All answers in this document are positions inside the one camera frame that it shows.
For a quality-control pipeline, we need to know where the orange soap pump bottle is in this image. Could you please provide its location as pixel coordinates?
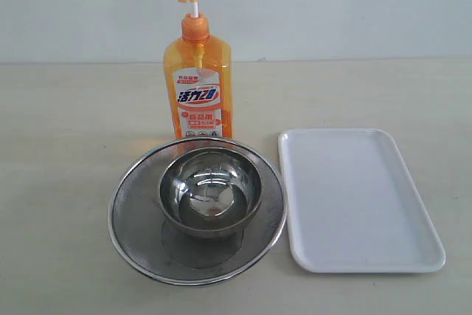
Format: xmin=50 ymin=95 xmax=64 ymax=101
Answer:
xmin=163 ymin=0 xmax=233 ymax=139

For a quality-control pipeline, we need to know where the small stainless steel bowl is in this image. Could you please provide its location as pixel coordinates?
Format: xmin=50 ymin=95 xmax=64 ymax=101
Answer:
xmin=158 ymin=146 xmax=263 ymax=239

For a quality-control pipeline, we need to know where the large steel mesh strainer basin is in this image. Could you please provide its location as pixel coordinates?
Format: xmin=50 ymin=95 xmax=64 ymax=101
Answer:
xmin=108 ymin=137 xmax=287 ymax=285

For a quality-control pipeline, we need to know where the white rectangular plastic tray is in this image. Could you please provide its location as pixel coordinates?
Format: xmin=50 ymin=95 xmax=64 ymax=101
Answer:
xmin=278 ymin=128 xmax=446 ymax=274

